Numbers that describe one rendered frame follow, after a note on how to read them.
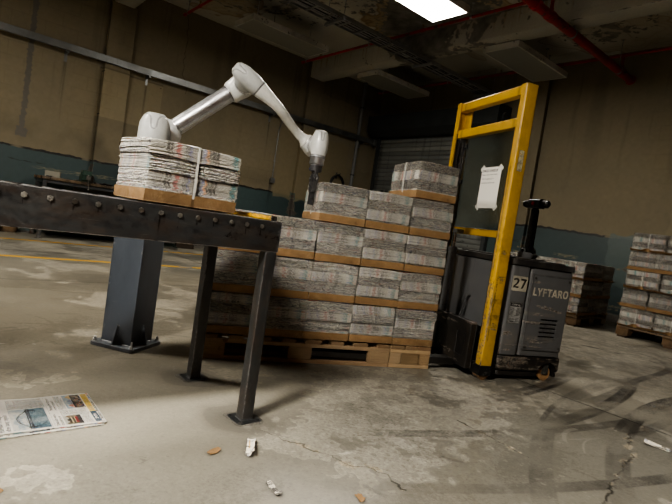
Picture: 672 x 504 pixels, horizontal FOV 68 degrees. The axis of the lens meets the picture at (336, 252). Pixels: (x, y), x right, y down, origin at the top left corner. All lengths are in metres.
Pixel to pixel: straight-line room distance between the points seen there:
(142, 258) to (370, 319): 1.34
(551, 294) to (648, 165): 5.56
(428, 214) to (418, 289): 0.47
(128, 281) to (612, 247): 7.46
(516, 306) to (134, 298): 2.29
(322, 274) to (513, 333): 1.32
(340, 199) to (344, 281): 0.48
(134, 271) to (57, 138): 6.46
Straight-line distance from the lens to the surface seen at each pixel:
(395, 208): 3.03
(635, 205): 8.86
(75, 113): 9.23
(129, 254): 2.85
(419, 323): 3.21
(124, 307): 2.89
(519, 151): 3.29
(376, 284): 3.03
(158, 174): 1.90
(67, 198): 1.68
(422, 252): 3.14
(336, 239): 2.90
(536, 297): 3.50
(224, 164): 2.02
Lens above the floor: 0.82
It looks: 3 degrees down
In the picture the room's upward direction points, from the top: 9 degrees clockwise
